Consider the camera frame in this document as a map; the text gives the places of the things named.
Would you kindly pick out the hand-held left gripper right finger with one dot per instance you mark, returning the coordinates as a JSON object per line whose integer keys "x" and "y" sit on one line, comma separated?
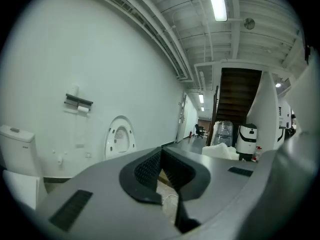
{"x": 182, "y": 174}

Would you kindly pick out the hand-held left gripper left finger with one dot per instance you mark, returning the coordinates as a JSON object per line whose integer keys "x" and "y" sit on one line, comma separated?
{"x": 145, "y": 171}

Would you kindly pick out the white wiping cloth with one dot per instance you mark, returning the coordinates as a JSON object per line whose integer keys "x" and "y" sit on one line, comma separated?
{"x": 220, "y": 150}

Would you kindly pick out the hanging toilet paper roll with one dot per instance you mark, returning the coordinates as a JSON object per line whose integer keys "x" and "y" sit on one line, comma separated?
{"x": 83, "y": 109}

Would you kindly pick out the upright toilet paper roll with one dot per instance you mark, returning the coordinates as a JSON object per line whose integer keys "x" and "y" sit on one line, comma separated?
{"x": 74, "y": 90}

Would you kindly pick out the white toilet with tank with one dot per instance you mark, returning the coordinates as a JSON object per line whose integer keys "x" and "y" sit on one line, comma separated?
{"x": 17, "y": 146}

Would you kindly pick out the red fire extinguisher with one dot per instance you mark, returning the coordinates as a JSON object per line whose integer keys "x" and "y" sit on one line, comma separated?
{"x": 191, "y": 134}

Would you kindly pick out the black office chair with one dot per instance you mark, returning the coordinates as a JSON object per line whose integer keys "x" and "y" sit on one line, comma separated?
{"x": 198, "y": 130}

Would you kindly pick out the white door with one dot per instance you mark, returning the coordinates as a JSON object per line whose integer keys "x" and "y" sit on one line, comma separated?
{"x": 182, "y": 119}

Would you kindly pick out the clear plastic-wrapped bundle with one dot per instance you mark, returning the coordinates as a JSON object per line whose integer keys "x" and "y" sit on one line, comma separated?
{"x": 223, "y": 132}

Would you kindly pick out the white and black cleaning machine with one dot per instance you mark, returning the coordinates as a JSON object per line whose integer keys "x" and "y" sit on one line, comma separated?
{"x": 246, "y": 139}

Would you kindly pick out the red and white spray bottle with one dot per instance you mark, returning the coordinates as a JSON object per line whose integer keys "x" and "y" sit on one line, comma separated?
{"x": 258, "y": 152}

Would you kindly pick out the dark wooden staircase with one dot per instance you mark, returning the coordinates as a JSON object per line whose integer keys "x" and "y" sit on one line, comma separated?
{"x": 237, "y": 94}

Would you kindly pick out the round ceiling spotlight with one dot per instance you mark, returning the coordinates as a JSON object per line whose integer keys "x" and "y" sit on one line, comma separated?
{"x": 278, "y": 85}

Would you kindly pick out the round ceiling fixture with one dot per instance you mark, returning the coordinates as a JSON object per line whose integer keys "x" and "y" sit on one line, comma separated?
{"x": 249, "y": 24}

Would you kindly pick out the long ceiling light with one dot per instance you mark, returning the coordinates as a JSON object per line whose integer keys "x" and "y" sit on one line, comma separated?
{"x": 220, "y": 6}

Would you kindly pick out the white wall socket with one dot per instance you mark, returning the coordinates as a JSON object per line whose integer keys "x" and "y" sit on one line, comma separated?
{"x": 88, "y": 155}

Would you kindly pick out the white wall water valve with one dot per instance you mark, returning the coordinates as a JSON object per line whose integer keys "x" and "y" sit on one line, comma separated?
{"x": 60, "y": 159}

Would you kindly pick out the black wall paper holder shelf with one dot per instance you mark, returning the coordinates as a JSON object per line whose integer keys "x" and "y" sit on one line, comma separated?
{"x": 77, "y": 98}

